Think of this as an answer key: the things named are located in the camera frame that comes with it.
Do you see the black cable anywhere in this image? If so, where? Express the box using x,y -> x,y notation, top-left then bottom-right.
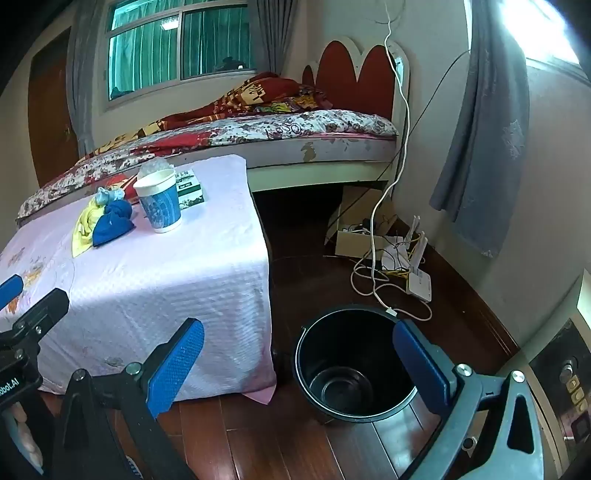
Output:
325,51 -> 472,241

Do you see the floral quilt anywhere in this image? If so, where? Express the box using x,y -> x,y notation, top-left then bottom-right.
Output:
16,108 -> 400,220

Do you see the blue print paper cup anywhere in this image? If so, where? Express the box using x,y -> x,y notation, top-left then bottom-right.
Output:
133,168 -> 182,234

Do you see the cardboard box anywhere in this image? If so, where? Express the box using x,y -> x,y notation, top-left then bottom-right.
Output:
325,185 -> 398,259

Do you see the white router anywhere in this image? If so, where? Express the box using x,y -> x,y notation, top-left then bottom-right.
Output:
406,215 -> 432,303

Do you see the black plastic bucket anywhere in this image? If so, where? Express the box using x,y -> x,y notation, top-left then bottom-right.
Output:
294,305 -> 419,424

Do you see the pink tablecloth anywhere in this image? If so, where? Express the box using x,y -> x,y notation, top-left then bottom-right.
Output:
0,154 -> 278,406

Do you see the person's left hand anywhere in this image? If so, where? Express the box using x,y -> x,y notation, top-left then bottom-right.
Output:
11,401 -> 44,472

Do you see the window with teal glass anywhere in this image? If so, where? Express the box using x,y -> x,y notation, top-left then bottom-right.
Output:
99,0 -> 264,109

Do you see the grey curtain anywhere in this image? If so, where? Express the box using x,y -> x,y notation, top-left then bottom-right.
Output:
429,0 -> 529,259
249,0 -> 289,79
65,0 -> 112,158

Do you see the red printed blanket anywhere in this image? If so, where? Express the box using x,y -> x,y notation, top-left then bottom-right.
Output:
74,71 -> 333,162

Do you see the red heart-shaped headboard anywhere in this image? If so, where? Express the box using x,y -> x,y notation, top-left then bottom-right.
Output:
302,37 -> 411,134

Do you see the green and white box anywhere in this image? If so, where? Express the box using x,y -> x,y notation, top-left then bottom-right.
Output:
175,170 -> 206,209

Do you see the bright window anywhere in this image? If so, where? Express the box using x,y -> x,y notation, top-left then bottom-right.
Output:
489,0 -> 583,65

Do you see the clear plastic bag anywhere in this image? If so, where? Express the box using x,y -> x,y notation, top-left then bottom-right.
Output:
139,159 -> 174,182

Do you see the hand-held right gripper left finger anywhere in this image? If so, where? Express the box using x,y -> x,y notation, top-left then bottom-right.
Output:
51,318 -> 205,480

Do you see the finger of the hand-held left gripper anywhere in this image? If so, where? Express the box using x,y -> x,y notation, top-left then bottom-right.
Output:
0,274 -> 25,315
0,288 -> 70,352

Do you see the white cable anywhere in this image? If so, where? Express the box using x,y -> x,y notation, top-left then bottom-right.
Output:
351,0 -> 432,324

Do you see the brown wooden door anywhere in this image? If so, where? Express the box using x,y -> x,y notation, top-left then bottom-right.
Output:
28,28 -> 81,185

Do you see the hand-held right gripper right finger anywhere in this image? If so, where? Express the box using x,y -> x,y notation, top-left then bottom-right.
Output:
392,319 -> 561,480

